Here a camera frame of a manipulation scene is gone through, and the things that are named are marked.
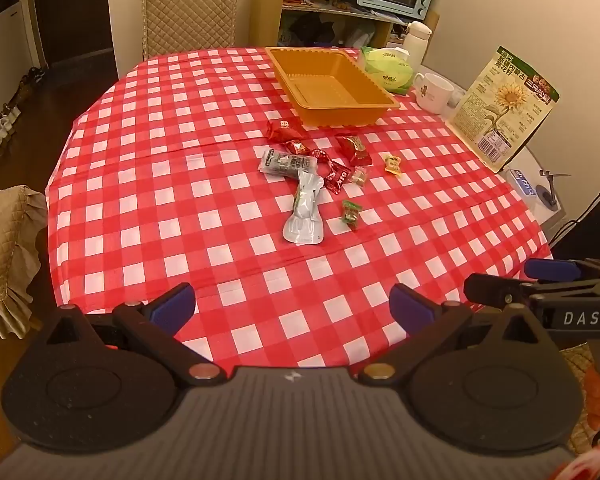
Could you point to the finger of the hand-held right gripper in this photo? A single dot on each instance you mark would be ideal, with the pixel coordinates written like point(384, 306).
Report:
point(490, 290)
point(550, 270)

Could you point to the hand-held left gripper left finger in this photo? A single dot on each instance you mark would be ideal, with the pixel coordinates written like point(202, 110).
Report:
point(172, 306)

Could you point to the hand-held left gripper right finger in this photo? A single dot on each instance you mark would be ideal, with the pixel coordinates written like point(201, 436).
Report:
point(410, 306)

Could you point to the green candy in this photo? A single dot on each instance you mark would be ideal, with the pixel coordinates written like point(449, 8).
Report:
point(351, 212)

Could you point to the clear candy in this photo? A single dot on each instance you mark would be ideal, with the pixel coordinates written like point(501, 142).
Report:
point(361, 175)

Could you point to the silver pouch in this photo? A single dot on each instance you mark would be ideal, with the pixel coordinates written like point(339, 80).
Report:
point(305, 210)

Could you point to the yellow candy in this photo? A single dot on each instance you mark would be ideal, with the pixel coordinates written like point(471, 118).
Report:
point(392, 164)

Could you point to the dark red candy packet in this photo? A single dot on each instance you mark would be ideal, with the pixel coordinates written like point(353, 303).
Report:
point(337, 177)

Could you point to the large red picture packet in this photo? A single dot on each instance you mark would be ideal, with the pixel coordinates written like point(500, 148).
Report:
point(352, 147)

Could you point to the silver snack bar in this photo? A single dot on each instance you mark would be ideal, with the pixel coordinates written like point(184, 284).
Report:
point(285, 164)

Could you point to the red gold candy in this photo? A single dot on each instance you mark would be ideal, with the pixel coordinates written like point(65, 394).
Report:
point(297, 147)

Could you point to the red packet white print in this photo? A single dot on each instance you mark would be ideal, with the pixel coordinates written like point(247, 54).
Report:
point(279, 131)

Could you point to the orange plastic tray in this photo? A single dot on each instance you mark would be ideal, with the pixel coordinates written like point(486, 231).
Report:
point(337, 112)

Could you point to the person's right hand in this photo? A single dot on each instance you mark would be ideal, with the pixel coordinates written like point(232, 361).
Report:
point(597, 390)

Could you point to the white box blue label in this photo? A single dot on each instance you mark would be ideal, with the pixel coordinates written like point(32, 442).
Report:
point(540, 205)

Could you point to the small metal stand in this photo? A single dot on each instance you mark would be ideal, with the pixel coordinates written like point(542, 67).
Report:
point(550, 187)

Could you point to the woven seat cushion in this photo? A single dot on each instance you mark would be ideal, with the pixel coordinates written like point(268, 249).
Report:
point(577, 400)

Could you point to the red checkered tablecloth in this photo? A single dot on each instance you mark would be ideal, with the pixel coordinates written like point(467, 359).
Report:
point(180, 160)

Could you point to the sunflower seed bag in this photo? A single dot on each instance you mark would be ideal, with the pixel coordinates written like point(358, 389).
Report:
point(505, 110)

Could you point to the beige ruffled chair cover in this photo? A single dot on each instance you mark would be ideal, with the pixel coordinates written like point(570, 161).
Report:
point(5, 250)

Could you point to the grey cloth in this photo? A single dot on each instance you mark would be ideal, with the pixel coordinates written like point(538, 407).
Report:
point(456, 96)

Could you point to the white mug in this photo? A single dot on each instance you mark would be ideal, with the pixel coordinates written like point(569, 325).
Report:
point(432, 92)

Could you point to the green tissue pack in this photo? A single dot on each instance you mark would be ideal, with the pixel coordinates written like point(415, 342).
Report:
point(387, 70)

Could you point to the row of shoes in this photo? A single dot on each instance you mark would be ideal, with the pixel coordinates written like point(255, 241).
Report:
point(5, 120)

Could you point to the white thermos bottle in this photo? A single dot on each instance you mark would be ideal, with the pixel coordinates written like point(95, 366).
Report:
point(416, 42)

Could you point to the white plastic bag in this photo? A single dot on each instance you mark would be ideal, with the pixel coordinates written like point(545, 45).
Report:
point(361, 36)

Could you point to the black bag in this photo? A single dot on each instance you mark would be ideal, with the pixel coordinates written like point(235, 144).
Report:
point(310, 27)

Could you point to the quilted beige chair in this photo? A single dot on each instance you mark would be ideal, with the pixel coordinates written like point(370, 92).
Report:
point(190, 10)

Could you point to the dark wooden door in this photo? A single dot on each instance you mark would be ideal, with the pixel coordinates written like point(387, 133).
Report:
point(75, 20)

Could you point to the wooden shelf unit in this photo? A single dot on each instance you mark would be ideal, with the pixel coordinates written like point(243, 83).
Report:
point(265, 10)

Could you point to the white cabinet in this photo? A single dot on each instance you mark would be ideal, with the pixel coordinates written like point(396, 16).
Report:
point(0, 35)

